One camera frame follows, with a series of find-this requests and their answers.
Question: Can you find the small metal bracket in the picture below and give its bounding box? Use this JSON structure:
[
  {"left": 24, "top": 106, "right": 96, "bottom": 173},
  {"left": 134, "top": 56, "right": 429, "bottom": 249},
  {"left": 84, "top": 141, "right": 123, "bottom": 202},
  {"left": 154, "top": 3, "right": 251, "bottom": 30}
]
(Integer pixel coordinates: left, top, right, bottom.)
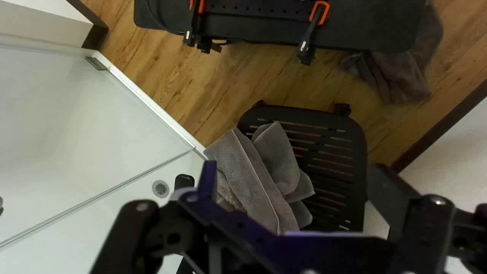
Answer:
[{"left": 84, "top": 53, "right": 110, "bottom": 73}]

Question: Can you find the round grey grommet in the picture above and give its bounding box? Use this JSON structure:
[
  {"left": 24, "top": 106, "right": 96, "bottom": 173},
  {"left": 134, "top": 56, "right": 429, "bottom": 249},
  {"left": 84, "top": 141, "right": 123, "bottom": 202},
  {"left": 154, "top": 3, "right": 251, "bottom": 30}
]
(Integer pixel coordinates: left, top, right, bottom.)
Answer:
[{"left": 151, "top": 178, "right": 172, "bottom": 199}]

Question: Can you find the black perforated platform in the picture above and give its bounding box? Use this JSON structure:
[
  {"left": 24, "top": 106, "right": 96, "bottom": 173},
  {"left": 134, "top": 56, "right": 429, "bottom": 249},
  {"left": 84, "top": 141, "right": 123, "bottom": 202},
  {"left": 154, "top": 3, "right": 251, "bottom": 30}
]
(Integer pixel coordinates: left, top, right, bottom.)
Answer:
[{"left": 132, "top": 0, "right": 428, "bottom": 53}]

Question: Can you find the grey cloth on floor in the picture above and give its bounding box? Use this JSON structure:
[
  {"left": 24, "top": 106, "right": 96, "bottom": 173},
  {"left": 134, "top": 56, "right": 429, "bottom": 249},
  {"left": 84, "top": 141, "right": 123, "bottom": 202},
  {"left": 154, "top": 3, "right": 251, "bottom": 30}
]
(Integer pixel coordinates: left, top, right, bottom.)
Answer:
[{"left": 341, "top": 4, "right": 444, "bottom": 106}]

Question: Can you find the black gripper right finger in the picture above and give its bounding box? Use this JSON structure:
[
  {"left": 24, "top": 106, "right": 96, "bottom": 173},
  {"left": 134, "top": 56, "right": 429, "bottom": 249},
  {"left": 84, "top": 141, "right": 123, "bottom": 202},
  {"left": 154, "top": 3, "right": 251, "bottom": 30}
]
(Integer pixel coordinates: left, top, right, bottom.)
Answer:
[{"left": 367, "top": 164, "right": 487, "bottom": 274}]

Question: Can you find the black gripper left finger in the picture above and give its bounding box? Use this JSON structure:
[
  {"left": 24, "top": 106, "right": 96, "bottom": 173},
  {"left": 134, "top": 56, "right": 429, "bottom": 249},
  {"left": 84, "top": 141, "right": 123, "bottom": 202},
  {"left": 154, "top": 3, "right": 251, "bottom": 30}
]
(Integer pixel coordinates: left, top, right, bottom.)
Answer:
[{"left": 90, "top": 159, "right": 286, "bottom": 274}]

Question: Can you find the dark wooden baseboard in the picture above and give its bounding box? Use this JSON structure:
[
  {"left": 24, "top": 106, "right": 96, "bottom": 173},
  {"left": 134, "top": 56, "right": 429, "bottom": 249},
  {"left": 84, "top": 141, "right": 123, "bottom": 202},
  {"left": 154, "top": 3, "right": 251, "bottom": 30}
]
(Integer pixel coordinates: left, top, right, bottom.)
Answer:
[
  {"left": 67, "top": 0, "right": 111, "bottom": 50},
  {"left": 388, "top": 80, "right": 487, "bottom": 175}
]

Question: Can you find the grey terry towel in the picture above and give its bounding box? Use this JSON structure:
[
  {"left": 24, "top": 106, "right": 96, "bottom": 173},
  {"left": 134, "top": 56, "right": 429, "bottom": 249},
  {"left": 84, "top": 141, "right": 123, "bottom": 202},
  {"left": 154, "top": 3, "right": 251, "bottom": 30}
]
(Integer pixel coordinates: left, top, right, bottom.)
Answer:
[{"left": 204, "top": 120, "right": 317, "bottom": 236}]

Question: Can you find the orange black clamp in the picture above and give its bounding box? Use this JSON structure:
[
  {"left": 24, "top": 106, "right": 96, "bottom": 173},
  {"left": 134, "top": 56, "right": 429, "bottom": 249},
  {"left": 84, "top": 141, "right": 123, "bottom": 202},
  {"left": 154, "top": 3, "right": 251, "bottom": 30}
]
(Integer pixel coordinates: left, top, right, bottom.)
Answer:
[
  {"left": 183, "top": 0, "right": 225, "bottom": 54},
  {"left": 295, "top": 0, "right": 332, "bottom": 65}
]

